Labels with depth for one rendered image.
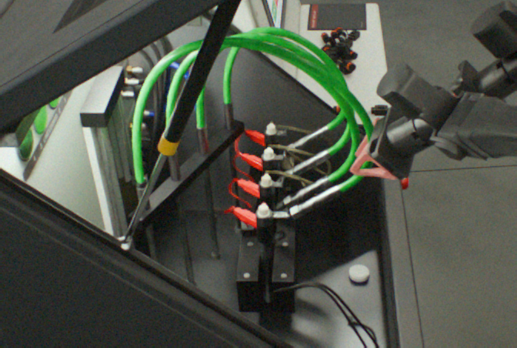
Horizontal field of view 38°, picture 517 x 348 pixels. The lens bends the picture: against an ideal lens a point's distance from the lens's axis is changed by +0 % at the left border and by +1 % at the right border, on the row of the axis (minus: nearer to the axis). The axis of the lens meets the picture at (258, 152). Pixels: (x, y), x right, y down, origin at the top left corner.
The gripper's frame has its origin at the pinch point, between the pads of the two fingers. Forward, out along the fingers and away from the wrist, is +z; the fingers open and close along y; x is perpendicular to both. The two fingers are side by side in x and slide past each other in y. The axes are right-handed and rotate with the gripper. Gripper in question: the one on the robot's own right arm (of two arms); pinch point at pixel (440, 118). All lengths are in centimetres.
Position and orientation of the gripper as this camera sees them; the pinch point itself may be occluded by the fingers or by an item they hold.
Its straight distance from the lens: 129.1
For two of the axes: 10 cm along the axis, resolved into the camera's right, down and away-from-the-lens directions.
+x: -3.1, 5.8, -7.6
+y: -7.2, -6.6, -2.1
